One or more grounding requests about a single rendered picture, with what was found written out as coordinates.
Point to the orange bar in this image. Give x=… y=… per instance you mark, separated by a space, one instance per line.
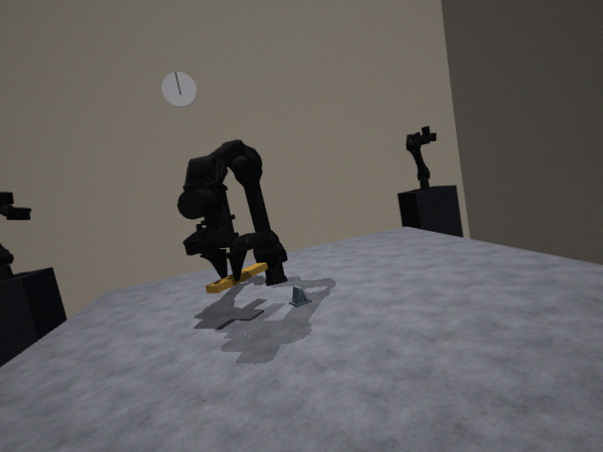
x=227 y=282

